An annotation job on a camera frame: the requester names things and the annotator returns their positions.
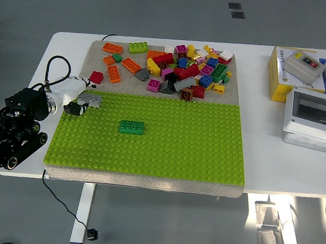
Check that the pink brick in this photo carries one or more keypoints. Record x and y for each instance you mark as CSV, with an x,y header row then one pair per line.
x,y
200,60
215,51

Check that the white table leg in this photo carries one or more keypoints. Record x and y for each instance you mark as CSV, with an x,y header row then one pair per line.
x,y
84,207
269,223

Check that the magenta four-stud brick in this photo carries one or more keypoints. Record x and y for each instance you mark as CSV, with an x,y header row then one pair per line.
x,y
181,49
207,70
153,85
165,73

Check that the blue four-stud brick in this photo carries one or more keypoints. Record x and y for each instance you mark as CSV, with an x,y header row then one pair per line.
x,y
205,80
182,63
212,62

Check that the lime green eight-stud brick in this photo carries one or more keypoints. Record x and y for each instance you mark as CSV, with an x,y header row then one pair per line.
x,y
138,48

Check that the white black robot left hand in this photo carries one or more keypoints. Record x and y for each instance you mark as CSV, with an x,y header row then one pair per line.
x,y
67,88

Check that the small green brick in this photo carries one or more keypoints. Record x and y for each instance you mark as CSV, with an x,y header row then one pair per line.
x,y
117,58
225,80

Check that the orange eight-stud brick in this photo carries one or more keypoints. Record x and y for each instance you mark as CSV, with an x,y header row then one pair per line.
x,y
131,65
114,74
112,48
154,54

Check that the white electrical enclosure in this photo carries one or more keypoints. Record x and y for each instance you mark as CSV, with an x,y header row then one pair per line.
x,y
310,134

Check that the red and white brick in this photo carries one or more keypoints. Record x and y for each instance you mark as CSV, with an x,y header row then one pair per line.
x,y
226,56

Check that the dark green tilted brick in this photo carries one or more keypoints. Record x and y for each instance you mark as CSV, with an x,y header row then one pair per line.
x,y
218,72

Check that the yellow curved brick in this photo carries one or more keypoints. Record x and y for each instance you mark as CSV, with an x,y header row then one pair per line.
x,y
152,65

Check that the small orange brick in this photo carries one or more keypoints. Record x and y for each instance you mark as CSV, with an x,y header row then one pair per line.
x,y
109,61

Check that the red four-stud brick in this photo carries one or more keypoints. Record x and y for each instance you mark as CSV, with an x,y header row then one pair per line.
x,y
96,77

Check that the red slope brick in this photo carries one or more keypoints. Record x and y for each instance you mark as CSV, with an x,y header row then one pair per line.
x,y
198,92

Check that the long grey slope brick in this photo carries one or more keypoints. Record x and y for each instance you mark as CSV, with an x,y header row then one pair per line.
x,y
184,84

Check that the red eight-stud brick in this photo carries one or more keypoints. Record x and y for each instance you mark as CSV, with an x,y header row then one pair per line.
x,y
190,71
163,58

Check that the dark green flat-lying eight-stud brick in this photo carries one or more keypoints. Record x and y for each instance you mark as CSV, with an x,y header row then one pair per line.
x,y
131,127

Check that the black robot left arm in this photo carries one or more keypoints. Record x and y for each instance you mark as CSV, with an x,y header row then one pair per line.
x,y
28,102

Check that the lime green studded baseplate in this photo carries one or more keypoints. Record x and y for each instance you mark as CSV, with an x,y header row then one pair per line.
x,y
163,145

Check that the brown four-stud brick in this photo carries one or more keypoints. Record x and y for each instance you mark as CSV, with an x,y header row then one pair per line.
x,y
186,95

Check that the dark grey slope brick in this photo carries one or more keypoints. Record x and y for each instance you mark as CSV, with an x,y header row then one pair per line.
x,y
166,88

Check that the dark floor hatch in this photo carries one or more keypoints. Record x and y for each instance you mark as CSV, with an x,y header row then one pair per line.
x,y
235,6
238,15

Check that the yellow cardboard box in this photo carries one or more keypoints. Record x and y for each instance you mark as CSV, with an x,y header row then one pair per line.
x,y
278,81

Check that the small yellow brick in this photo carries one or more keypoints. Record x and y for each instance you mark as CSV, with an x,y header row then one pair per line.
x,y
219,89
229,74

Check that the black brick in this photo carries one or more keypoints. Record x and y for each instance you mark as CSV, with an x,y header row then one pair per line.
x,y
172,77

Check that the grey eight-stud brick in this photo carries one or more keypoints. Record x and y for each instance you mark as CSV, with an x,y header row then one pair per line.
x,y
94,99

